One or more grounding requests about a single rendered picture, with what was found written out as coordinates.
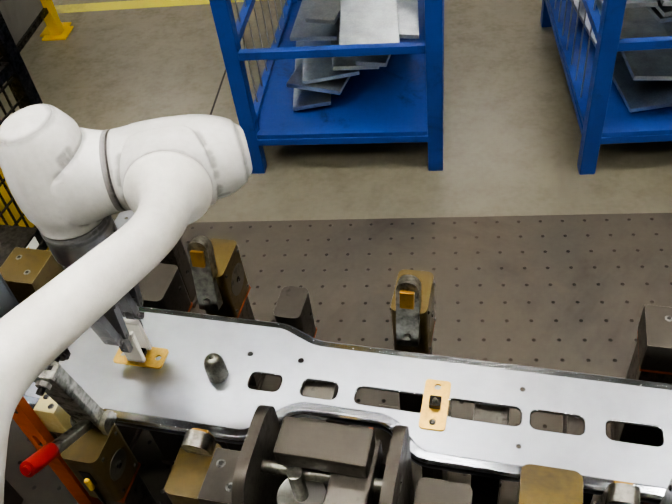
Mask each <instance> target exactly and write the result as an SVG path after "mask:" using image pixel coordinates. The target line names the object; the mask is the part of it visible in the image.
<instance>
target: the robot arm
mask: <svg viewBox="0 0 672 504"><path fill-rule="evenodd" d="M0 167H1V169H2V172H3V175H4V177H5V180H6V182H7V185H8V187H9V189H10V191H11V193H12V195H13V197H14V199H15V201H16V203H17V204H18V206H19V208H20V209H21V211H22V212H23V213H24V215H25V216H26V218H27V219H28V220H29V221H30V222H31V223H33V224H34V225H35V226H36V227H37V228H38V230H39V231H40V234H41V236H42V238H43V239H44V241H45V242H46V244H47V246H48V247H49V249H50V251H51V253H52V255H53V257H54V258H55V260H56V261H57V262H58V263H59V264H61V265H63V266H65V267H66V270H64V271H63V272H62V273H60V274H59V275H58V276H56V277H55V278H54V279H52V280H51V281H50V282H48V283H47V284H46V285H44V286H43V287H42V288H40V289H39V290H38V291H36V292H35V293H34V294H32V295H31V296H29V297H28V298H27V299H26V300H24V301H23V302H22V303H20V304H19V305H18V306H16V307H15V308H14V309H12V310H11V311H10V312H8V313H7V314H6V315H5V316H3V317H2V318H1V319H0V504H4V483H5V468H6V457H7V446H8V437H9V430H10V425H11V421H12V418H13V415H14V412H15V409H16V407H17V405H18V403H19V402H20V400H21V398H22V397H23V395H24V394H25V392H26V391H27V389H28V388H29V387H30V385H31V384H32V383H33V382H34V381H35V379H36V378H37V377H38V376H39V375H40V374H41V373H42V372H43V371H44V370H45V369H46V368H47V367H48V366H49V365H50V364H51V363H52V362H53V361H54V360H55V359H56V358H57V357H58V356H59V355H60V354H61V353H62V352H63V351H64V350H65V349H67V348H68V347H69V346H70V345H71V344H72V343H73V342H74V341H75V340H76V339H77V338H79V337H80V336H81V335H82V334H83V333H84V332H85V331H86V330H87V329H88V328H89V327H91V328H92V330H93V331H94V332H95V333H96V334H97V335H98V337H99V338H100V339H101V340H102V341H103V343H104V344H107V345H114V346H119V348H120V350H121V351H122V352H124V354H125V356H126V358H127V360H128V361H135V362H142V363H144V362H145V361H146V358H145V356H144V354H143V352H142V349H141V348H146V350H151V349H152V346H151V344H150V342H149V340H148V338H147V335H146V333H145V331H144V329H143V328H144V327H143V323H142V321H141V319H143V318H144V315H145V314H144V312H140V311H139V307H142V306H143V298H142V295H141V291H140V288H139V284H138V283H139V282H140V281H141V280H142V279H143V278H144V277H145V276H146V275H147V274H148V273H149V272H151V271H152V270H153V269H154V268H155V267H156V266H157V265H158V264H159V263H160V262H161V261H162V260H163V259H164V258H165V257H166V256H167V255H168V254H169V252H170V251H171V250H172V249H173V248H174V246H175V245H176V244H177V242H178V241H179V239H180V238H181V236H182V235H183V233H184V231H185V229H186V227H187V225H189V224H191V223H193V222H195V221H197V220H198V219H199V218H201V217H202V216H203V215H204V214H205V213H206V211H207V210H208V208H209V207H210V206H211V205H213V204H215V203H216V201H217V199H221V198H224V197H227V196H229V195H231V194H233V193H234V192H236V191H237V190H238V189H240V188H241V187H242V186H243V185H244V184H245V183H246V182H247V181H248V177H249V176H250V175H251V173H252V170H253V168H252V162H251V158H250V153H249V149H248V145H247V142H246V138H245V135H244V132H243V130H242V128H241V127H240V126H238V125H237V124H235V123H233V121H231V120H230V119H227V118H224V117H220V116H214V115H205V114H188V115H177V116H169V117H162V118H155V119H149V120H145V121H140V122H135V123H131V124H129V125H126V126H123V127H119V128H114V129H108V130H93V129H86V128H79V127H78V125H77V123H76V122H75V121H74V120H73V119H72V118H71V117H69V116H68V115H67V114H65V113H64V112H62V111H61V110H59V109H57V108H55V107H54V106H52V105H49V104H35V105H31V106H28V107H25V108H23V109H20V110H18V111H17V112H15V113H13V114H12V115H10V116H9V117H7V118H6V119H5V120H4V122H3V123H2V124H1V126H0ZM127 210H132V211H133V212H134V213H135V214H134V215H133V216H132V218H131V219H130V220H129V221H128V222H127V223H126V224H124V225H123V226H122V227H121V228H120V229H119V230H118V229H117V227H116V225H115V223H114V220H113V218H112V216H111V215H112V214H115V213H118V212H122V211H127ZM132 297H135V298H132ZM123 317H126V318H123Z"/></svg>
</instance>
